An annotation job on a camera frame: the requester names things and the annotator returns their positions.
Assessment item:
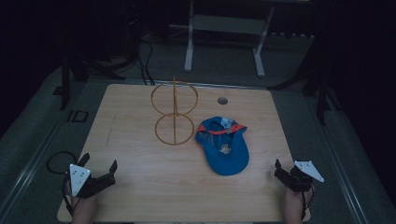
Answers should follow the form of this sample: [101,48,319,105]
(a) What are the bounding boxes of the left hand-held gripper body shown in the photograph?
[68,163,118,200]

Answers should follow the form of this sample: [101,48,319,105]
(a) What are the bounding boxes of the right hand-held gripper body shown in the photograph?
[274,160,325,193]

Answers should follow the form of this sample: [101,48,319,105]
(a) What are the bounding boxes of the blue baseball cap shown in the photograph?
[194,116,251,176]

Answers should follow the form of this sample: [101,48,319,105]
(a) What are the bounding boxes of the golden wire hat stand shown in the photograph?
[150,76,200,147]

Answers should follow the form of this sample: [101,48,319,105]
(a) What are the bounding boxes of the person's right hand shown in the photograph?
[284,186,315,214]

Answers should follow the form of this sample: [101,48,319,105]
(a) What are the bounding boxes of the person's left hand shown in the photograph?
[64,181,98,214]

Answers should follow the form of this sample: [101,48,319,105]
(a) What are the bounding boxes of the black metal stand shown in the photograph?
[51,54,127,112]
[268,46,344,127]

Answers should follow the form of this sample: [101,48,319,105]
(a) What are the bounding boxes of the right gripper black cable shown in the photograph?
[299,186,315,221]

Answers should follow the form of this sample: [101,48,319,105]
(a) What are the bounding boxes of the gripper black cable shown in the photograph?
[299,186,315,221]
[46,150,78,217]

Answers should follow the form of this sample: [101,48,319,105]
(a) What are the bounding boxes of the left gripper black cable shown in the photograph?
[46,150,78,217]

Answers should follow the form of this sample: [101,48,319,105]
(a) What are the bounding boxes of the black floor bracket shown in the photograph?
[65,109,90,123]

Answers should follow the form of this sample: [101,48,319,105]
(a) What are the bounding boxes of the black floor cables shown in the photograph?
[135,38,156,86]

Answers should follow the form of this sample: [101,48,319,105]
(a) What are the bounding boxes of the white metal table frame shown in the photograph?
[169,0,311,78]

